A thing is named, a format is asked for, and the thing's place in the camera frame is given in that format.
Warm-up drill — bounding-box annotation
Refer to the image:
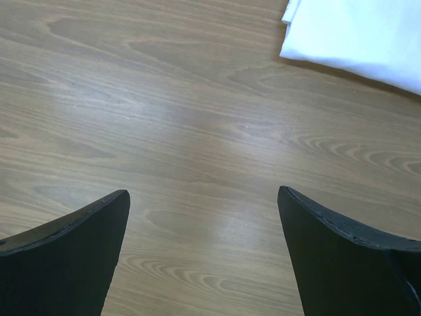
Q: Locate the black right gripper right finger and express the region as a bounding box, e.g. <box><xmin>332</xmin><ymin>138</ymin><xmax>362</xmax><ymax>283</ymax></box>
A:
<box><xmin>278</xmin><ymin>186</ymin><xmax>420</xmax><ymax>315</ymax></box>

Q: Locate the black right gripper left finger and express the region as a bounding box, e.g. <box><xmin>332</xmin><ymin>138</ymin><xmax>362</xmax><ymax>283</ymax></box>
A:
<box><xmin>1</xmin><ymin>190</ymin><xmax>130</xmax><ymax>315</ymax></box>

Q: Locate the white folded t shirt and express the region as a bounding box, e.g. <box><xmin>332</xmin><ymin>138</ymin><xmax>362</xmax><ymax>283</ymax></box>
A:
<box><xmin>280</xmin><ymin>1</ymin><xmax>420</xmax><ymax>94</ymax></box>

